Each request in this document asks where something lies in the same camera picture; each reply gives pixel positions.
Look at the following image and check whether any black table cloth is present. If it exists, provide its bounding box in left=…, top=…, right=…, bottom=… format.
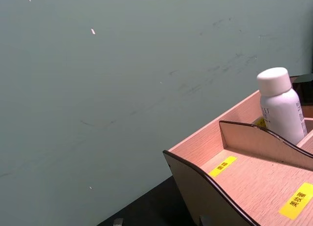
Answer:
left=96, top=176, right=205, bottom=226

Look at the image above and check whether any light wooden compartment organizer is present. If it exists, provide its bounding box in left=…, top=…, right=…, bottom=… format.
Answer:
left=162, top=89, right=313, bottom=226

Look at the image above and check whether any small yellow label sticker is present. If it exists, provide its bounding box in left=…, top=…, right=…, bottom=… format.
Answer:
left=253, top=117, right=268, bottom=129
left=208, top=155, right=239, bottom=178

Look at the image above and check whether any large yellow label sticker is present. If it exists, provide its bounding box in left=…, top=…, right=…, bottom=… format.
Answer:
left=279, top=182, right=313, bottom=221

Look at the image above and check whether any white plastic bottle with cap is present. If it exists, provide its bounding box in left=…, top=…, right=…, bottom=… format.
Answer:
left=256, top=67, right=308, bottom=146

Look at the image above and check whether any pale grey-green wall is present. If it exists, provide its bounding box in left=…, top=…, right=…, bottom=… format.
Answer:
left=0, top=0, right=313, bottom=226

